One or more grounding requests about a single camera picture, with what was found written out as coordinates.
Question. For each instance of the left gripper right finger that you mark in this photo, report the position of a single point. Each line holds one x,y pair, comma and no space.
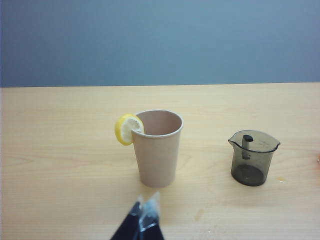
150,225

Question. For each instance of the yellow lemon slice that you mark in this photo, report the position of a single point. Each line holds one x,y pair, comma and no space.
125,130

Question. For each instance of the beige paper cup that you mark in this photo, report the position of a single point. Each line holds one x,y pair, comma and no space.
157,160

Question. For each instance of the smoky grey measuring cup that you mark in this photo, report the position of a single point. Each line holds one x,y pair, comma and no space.
250,172

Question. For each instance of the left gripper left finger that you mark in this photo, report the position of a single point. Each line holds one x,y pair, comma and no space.
130,225

